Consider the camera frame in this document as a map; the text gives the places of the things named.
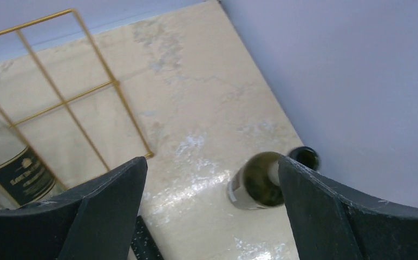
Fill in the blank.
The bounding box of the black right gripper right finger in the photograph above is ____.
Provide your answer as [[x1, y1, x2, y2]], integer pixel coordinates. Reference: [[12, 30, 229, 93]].
[[278, 156, 418, 259]]

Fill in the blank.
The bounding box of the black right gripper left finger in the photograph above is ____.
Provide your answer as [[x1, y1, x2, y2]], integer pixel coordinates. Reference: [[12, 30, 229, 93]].
[[0, 157, 148, 259]]

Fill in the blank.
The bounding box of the clear glass bottle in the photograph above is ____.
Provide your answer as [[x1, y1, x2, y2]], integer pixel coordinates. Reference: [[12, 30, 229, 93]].
[[0, 120, 66, 209]]

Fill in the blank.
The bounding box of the dark bottle far right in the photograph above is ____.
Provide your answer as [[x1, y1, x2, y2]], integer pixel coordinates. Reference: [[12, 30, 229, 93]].
[[227, 146, 321, 211]]

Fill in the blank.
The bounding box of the black handheld microphone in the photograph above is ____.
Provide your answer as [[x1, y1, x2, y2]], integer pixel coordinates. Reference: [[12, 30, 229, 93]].
[[130, 216, 164, 260]]

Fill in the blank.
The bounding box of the gold wire wine rack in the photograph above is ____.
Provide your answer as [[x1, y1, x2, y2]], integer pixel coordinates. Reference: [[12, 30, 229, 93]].
[[0, 9, 155, 189]]

